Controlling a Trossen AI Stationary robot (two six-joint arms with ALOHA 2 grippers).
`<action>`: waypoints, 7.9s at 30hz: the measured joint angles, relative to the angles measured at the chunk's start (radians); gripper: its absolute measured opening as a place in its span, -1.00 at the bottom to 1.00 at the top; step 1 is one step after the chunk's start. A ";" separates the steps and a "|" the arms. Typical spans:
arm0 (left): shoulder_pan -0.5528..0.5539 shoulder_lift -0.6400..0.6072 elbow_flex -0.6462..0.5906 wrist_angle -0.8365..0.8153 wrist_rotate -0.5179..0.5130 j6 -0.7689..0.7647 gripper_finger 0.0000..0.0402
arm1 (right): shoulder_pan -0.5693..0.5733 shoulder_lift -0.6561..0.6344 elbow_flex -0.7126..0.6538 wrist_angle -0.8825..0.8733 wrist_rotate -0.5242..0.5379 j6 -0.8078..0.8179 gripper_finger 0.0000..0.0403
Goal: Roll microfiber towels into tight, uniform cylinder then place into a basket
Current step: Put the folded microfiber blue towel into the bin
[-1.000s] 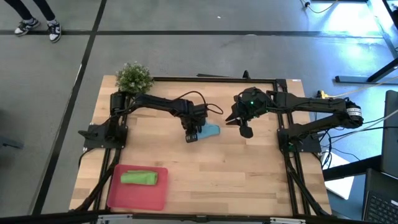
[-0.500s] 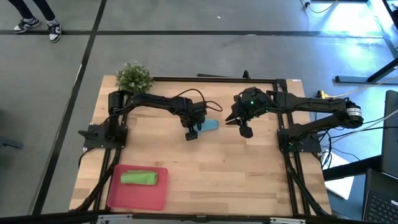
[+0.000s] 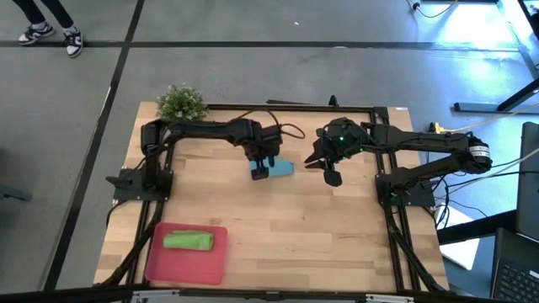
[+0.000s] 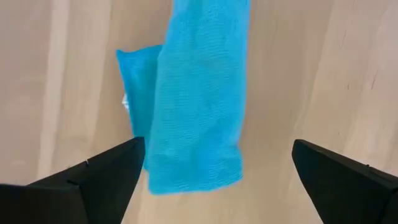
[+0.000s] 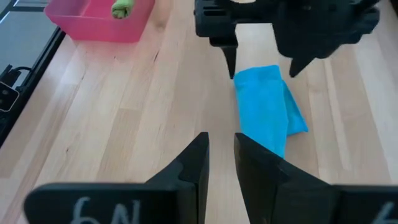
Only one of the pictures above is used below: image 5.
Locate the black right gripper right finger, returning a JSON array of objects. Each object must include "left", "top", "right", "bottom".
[{"left": 233, "top": 132, "right": 398, "bottom": 224}]

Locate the blue microfiber towel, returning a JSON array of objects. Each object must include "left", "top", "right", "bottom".
[{"left": 233, "top": 64, "right": 310, "bottom": 159}]

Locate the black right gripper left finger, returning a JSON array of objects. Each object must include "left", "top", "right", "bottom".
[{"left": 23, "top": 131, "right": 210, "bottom": 224}]

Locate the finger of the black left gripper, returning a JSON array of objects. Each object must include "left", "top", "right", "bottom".
[
  {"left": 221, "top": 45, "right": 239, "bottom": 80},
  {"left": 288, "top": 55, "right": 315, "bottom": 78}
]

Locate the pink plastic basket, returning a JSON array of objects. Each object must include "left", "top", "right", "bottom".
[{"left": 43, "top": 0, "right": 156, "bottom": 44}]

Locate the black aluminium table frame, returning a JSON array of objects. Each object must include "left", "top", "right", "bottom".
[{"left": 0, "top": 0, "right": 67, "bottom": 147}]

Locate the green microfiber towel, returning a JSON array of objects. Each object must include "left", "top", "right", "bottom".
[{"left": 111, "top": 0, "right": 136, "bottom": 20}]

